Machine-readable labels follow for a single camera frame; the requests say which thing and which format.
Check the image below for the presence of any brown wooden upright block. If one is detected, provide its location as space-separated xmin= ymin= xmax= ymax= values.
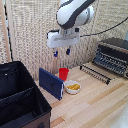
xmin=52 ymin=56 xmax=61 ymax=75

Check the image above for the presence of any white bowl with yellow food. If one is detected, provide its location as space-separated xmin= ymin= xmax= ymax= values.
xmin=63 ymin=79 xmax=82 ymax=96

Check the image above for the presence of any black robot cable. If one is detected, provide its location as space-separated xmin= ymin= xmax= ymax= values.
xmin=79 ymin=16 xmax=128 ymax=38

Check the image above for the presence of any black toaster oven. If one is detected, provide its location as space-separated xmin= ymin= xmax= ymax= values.
xmin=92 ymin=37 xmax=128 ymax=80

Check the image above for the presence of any red plastic cup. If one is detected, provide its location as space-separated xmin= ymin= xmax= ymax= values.
xmin=58 ymin=67 xmax=70 ymax=82

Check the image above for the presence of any beige woven folding screen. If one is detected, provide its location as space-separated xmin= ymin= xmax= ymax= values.
xmin=0 ymin=0 xmax=128 ymax=73

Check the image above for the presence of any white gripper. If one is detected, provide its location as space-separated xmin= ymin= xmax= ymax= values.
xmin=46 ymin=27 xmax=81 ymax=59

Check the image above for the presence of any black fabric storage bin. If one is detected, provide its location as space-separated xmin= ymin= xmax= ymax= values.
xmin=0 ymin=60 xmax=53 ymax=128

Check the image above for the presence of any black wire oven rack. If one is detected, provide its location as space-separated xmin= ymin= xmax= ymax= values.
xmin=79 ymin=63 xmax=112 ymax=86

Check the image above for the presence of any dark blue rectangular box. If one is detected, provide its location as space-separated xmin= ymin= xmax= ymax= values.
xmin=38 ymin=67 xmax=65 ymax=101

